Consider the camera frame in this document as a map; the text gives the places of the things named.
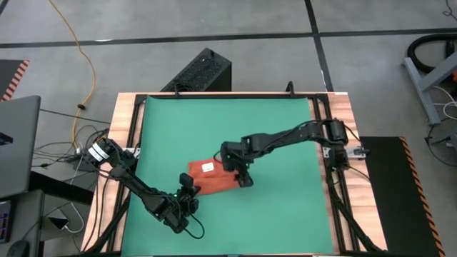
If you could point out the green table mat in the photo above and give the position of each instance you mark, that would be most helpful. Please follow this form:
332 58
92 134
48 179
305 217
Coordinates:
303 242

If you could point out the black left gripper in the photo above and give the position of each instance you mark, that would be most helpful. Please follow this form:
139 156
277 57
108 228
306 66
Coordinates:
180 210

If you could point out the black computer mouse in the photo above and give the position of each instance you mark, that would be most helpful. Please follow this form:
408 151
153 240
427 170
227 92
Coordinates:
18 250

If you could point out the grey metal stand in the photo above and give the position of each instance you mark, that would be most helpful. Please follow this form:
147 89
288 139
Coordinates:
419 84

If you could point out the black clamp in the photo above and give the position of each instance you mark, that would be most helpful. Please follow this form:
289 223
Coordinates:
175 89
290 88

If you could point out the black computer tower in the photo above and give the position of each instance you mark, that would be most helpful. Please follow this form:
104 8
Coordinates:
203 71

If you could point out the black metal table frame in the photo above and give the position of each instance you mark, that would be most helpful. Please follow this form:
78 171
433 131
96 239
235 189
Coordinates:
232 95

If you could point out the grey desk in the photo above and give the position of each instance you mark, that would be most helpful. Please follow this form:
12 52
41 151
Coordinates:
30 214

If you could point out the keypad device with blue keys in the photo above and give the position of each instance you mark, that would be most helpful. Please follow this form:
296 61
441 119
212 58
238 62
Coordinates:
4 221

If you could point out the large black orange-striped floor mat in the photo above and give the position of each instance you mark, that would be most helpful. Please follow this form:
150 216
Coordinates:
396 200

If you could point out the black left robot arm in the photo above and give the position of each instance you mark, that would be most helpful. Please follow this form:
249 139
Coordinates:
132 182

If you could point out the grey laptop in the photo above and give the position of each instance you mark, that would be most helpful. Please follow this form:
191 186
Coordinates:
18 150

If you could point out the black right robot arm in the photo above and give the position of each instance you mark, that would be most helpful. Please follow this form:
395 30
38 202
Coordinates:
292 133

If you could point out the orange towel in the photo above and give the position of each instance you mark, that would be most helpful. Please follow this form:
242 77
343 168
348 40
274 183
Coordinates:
214 180

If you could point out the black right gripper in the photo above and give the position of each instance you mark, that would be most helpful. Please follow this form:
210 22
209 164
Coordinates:
239 153

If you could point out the small black orange-striped floor mat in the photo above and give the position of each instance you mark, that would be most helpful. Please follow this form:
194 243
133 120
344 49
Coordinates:
9 76

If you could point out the white phone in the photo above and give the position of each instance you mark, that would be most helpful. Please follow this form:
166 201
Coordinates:
59 223

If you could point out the small black blue object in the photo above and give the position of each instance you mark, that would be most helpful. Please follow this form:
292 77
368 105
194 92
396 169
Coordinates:
4 139

